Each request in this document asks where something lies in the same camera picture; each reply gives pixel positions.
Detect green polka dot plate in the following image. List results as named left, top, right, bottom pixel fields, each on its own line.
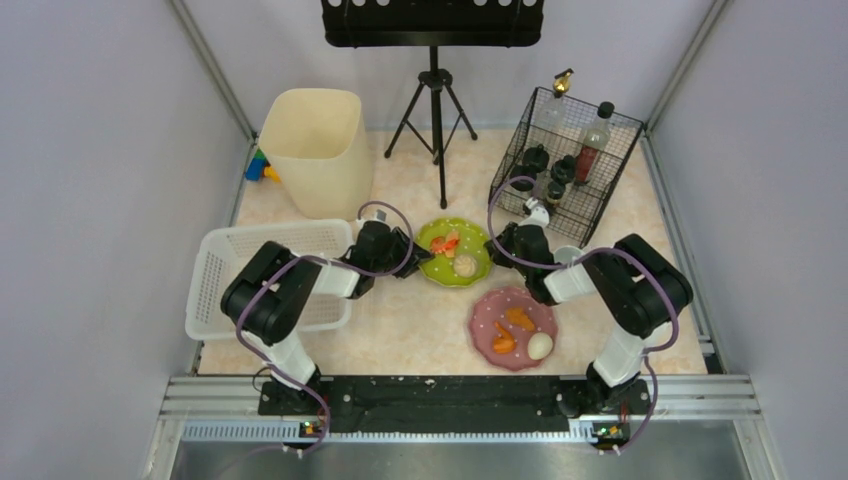
left=415, top=217, right=493, bottom=288

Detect pink polka dot plate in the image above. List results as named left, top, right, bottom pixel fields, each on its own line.
left=467, top=286, right=559, bottom=372

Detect black-lid jar white beads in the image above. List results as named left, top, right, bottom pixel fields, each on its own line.
left=509, top=164, right=538, bottom=193

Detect small pepper shaker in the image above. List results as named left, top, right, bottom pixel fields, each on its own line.
left=544, top=181, right=566, bottom=216

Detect shiny black-lid spice jar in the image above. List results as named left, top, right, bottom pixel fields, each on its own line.
left=550, top=155, right=577, bottom=185

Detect black-lid clear jar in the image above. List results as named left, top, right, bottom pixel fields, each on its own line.
left=521, top=143, right=550, bottom=174

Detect tall sauce bottle black cap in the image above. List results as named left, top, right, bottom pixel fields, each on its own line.
left=575, top=101, right=615, bottom=185

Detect glass bottle gold stopper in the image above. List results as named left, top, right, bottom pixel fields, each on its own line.
left=537, top=68, right=574, bottom=131

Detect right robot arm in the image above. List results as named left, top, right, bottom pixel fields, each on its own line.
left=485, top=222, right=694, bottom=418

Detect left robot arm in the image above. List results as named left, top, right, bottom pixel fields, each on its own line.
left=220, top=220, right=434, bottom=415

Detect toy shrimp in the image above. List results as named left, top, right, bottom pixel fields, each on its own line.
left=429, top=230, right=461, bottom=259

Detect toy dumpling bun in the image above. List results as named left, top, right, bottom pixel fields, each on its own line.
left=452, top=254, right=478, bottom=278

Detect pink ceramic mug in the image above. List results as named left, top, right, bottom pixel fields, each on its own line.
left=553, top=245, right=584, bottom=265

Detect toy fried chicken piece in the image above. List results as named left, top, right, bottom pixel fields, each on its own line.
left=504, top=307, right=537, bottom=332

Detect toy white egg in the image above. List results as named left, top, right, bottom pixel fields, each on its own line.
left=527, top=332, right=554, bottom=361

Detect cream plastic waste bin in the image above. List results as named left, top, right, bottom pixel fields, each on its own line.
left=258, top=88, right=374, bottom=220

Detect colourful toy blocks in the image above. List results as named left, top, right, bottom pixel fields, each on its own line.
left=244, top=149, right=281, bottom=183

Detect white plastic perforated basket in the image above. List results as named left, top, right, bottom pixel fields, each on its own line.
left=185, top=219, right=354, bottom=341

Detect black tripod music stand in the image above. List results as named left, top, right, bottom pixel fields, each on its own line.
left=321, top=1, right=544, bottom=209

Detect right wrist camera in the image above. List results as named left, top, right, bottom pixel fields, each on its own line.
left=519, top=197, right=550, bottom=228

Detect black wire basket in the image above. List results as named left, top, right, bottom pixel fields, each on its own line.
left=489, top=87, right=644, bottom=247

